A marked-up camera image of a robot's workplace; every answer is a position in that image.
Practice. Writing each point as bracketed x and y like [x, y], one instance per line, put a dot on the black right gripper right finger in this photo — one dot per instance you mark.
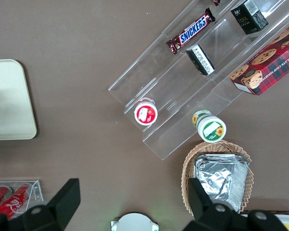
[202, 207]

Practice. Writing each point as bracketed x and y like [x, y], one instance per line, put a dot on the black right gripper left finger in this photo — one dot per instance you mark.
[60, 202]

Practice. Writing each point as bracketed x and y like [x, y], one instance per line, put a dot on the foil-wrapped sandwich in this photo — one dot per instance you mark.
[219, 183]
[219, 157]

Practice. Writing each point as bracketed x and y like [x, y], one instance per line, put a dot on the woven wicker basket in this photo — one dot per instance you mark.
[190, 163]

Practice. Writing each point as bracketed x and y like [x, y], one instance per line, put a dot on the cream plastic tray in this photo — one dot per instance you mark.
[9, 101]

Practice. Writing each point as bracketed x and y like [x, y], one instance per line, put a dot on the clear acrylic can holder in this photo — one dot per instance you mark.
[36, 190]

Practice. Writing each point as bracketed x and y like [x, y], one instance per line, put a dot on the white round device green lights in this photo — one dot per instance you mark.
[135, 222]

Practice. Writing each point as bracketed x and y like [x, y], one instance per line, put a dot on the green sunflower yogurt cup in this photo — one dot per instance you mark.
[210, 128]

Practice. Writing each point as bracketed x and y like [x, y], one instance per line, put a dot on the red strawberry yogurt cup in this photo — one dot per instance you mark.
[146, 114]

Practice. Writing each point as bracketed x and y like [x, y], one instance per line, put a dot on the clear acrylic stepped shelf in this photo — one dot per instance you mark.
[180, 96]

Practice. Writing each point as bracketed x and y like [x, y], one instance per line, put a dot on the small black box white label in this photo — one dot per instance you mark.
[201, 60]

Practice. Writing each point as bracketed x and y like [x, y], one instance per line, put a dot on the red tartan cookie box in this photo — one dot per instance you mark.
[269, 65]

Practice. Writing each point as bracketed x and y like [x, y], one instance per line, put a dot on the Snickers chocolate bar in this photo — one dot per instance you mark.
[191, 31]

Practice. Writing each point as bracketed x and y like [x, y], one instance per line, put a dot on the dark green Face box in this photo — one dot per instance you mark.
[249, 18]

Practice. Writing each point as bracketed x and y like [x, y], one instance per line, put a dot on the dark red candy bar end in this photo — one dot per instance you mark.
[216, 2]

